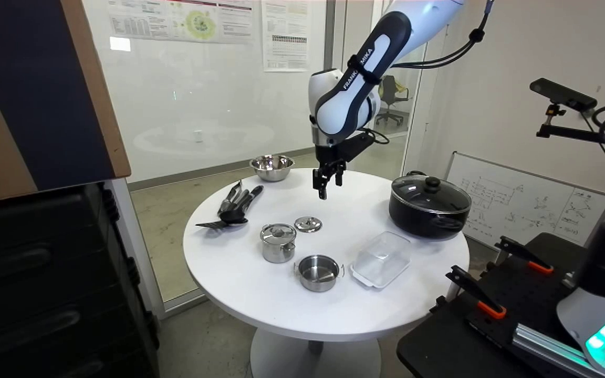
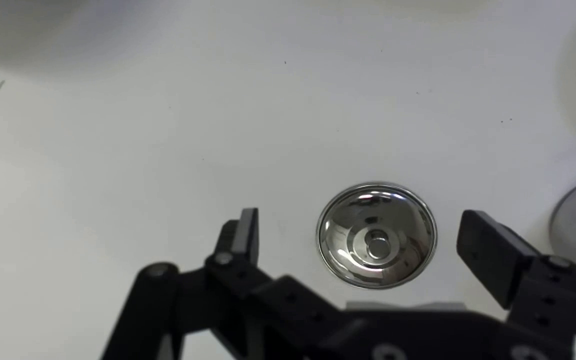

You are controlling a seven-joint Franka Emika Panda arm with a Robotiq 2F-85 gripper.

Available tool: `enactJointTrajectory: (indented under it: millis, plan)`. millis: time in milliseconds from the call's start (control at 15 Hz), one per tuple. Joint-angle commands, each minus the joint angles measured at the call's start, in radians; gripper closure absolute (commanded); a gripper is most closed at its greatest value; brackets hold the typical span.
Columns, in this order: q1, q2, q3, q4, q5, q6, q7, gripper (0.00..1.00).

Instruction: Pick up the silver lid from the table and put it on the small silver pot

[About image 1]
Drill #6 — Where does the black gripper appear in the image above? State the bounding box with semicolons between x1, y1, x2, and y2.
314;129;379;202

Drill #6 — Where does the small silver pot lid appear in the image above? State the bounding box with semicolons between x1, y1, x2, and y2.
293;214;324;236

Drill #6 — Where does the tall small silver pot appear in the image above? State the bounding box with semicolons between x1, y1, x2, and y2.
258;220;301;266

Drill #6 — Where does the clear plastic lid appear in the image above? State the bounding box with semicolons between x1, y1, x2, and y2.
346;229;415;293

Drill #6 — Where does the large black cooking pot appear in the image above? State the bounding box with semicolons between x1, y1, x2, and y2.
386;169;476;241

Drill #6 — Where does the short small silver pot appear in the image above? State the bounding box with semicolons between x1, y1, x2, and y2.
293;252;346;294

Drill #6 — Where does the glass pot lid black knob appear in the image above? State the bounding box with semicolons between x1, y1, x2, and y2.
392;172;474;217

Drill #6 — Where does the silver metal bowl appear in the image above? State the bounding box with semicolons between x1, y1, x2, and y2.
248;153;297;186

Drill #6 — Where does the black office chair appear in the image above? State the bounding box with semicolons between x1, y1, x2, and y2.
375;71;415;133

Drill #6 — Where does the black slotted spatula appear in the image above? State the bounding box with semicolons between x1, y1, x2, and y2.
194;182;251;231

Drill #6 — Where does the leaning whiteboard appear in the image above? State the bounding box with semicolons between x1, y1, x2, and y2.
443;150;605;250

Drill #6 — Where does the black cart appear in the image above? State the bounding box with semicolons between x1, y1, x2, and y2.
395;231;605;378

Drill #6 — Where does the white device green light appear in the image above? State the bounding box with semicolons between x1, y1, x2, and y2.
554;285;605;378

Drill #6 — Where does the brown and blue board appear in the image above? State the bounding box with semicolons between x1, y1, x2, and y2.
0;0;133;208

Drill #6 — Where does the black cabinet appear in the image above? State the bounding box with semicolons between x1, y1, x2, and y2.
0;179;163;378

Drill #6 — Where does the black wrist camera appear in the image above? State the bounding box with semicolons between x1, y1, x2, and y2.
353;126;393;150

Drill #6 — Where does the tall wall poster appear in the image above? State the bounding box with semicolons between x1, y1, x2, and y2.
261;0;312;73

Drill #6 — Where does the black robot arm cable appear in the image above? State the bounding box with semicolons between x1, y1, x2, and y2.
393;0;499;71

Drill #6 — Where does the black clamp orange handle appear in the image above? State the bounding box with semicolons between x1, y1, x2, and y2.
446;263;510;323
495;234;557;278

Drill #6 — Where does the wide wall poster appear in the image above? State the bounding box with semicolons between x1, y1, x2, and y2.
103;0;257;47

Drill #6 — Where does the black camera on stand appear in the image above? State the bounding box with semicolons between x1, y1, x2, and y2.
528;76;599;113

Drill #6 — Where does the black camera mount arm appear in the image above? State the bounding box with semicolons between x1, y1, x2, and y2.
534;103;605;153

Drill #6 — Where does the aluminium rail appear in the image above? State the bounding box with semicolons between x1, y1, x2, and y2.
510;322;604;378

